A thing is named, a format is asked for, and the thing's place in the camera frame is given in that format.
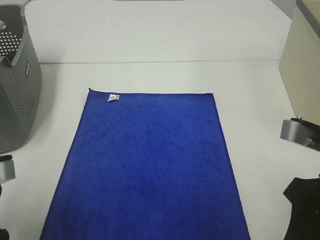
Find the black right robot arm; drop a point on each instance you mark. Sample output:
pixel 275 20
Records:
pixel 303 194

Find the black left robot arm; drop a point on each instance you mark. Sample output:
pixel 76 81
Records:
pixel 7 173

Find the grey perforated plastic basket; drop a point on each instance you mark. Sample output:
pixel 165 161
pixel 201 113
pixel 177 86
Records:
pixel 20 78

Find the beige plastic basket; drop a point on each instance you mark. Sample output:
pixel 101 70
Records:
pixel 300 62

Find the blue towel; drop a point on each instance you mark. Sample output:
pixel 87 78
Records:
pixel 147 167

